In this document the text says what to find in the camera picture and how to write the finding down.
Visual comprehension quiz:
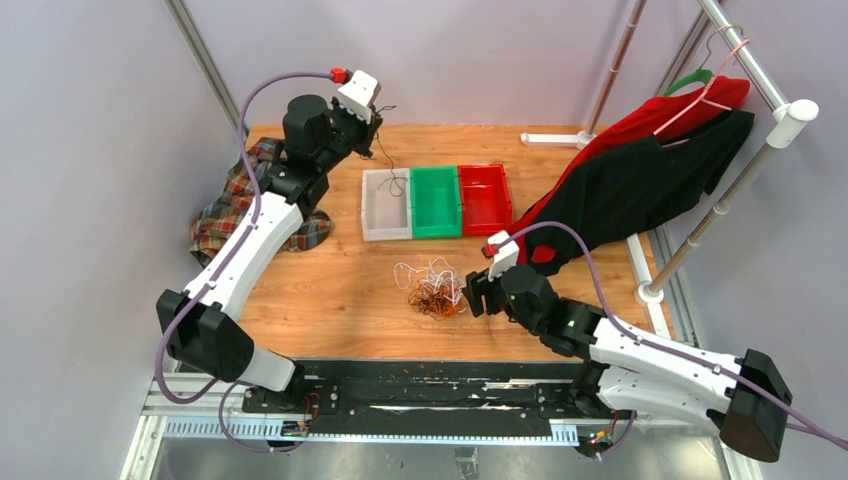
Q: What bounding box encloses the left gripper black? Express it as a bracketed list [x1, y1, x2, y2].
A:
[317, 96, 383, 173]

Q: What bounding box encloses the cable pile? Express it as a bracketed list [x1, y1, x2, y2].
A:
[393, 256, 469, 323]

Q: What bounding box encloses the black cable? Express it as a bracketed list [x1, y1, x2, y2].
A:
[370, 104, 409, 199]

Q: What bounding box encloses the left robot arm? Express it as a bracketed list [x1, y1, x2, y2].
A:
[155, 93, 383, 413]

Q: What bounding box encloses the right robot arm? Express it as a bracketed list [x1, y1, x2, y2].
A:
[462, 265, 792, 463]

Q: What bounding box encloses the white bin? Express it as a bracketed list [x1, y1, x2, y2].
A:
[360, 168, 413, 242]

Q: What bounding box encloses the red bin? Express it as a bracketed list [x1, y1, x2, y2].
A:
[457, 164, 513, 237]

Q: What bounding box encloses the green bin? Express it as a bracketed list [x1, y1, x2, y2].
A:
[409, 166, 462, 239]

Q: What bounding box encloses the plaid cloth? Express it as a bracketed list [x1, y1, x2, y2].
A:
[190, 137, 333, 268]

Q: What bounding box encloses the black garment on hanger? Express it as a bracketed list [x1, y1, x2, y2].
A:
[521, 110, 755, 275]

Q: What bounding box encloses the pink hanger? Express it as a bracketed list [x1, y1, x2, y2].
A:
[653, 24, 749, 137]

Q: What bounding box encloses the red garment on hanger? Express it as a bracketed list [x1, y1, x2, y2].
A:
[509, 75, 750, 233]

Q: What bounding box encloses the green hanger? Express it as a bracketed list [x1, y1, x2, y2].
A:
[662, 68, 714, 97]

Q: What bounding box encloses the clothes rack metal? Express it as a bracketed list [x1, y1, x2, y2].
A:
[519, 0, 821, 306]

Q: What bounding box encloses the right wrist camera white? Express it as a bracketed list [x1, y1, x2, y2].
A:
[483, 230, 520, 281]

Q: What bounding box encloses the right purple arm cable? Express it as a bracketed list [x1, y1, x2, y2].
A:
[493, 221, 848, 452]

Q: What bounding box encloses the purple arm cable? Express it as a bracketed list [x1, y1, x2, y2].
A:
[493, 221, 848, 452]
[153, 70, 336, 407]

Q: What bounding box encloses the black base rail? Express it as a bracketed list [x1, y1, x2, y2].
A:
[240, 359, 632, 440]

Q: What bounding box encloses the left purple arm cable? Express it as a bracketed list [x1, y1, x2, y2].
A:
[153, 70, 336, 407]

